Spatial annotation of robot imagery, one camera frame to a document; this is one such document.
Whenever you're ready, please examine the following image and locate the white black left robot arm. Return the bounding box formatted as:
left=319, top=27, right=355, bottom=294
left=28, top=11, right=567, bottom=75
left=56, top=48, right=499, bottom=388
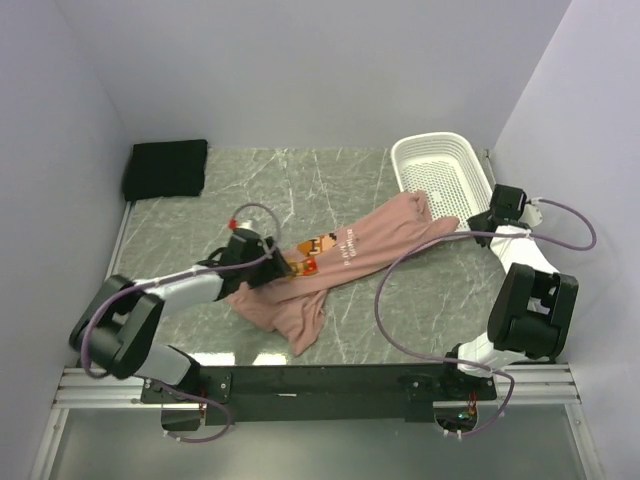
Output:
left=69, top=227, right=292, bottom=402

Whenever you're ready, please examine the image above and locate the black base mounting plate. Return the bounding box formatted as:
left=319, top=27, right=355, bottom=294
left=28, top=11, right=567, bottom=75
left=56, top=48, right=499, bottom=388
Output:
left=139, top=362, right=499, bottom=431

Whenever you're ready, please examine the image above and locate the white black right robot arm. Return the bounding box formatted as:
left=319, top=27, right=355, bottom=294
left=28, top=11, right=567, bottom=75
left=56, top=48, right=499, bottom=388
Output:
left=438, top=184, right=579, bottom=399

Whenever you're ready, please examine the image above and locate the aluminium extrusion rail frame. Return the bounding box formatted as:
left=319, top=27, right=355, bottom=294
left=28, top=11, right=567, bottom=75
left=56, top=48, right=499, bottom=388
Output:
left=30, top=198, right=597, bottom=479

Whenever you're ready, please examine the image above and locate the white perforated plastic basket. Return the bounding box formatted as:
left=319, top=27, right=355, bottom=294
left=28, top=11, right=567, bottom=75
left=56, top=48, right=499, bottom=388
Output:
left=390, top=132, right=492, bottom=231

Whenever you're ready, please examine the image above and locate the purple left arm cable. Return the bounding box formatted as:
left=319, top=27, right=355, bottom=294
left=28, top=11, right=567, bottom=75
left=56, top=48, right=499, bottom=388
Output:
left=79, top=201, right=284, bottom=445

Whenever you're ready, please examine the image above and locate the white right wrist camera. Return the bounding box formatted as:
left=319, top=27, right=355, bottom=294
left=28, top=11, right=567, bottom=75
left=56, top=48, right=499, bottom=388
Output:
left=520, top=198, right=543, bottom=229

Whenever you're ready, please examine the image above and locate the folded black t-shirt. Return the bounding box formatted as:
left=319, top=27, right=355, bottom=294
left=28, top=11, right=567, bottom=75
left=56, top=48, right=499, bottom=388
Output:
left=121, top=139, right=208, bottom=202

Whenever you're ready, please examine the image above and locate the pink graphic t-shirt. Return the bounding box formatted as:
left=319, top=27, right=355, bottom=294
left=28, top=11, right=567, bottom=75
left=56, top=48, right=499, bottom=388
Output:
left=226, top=191, right=459, bottom=356

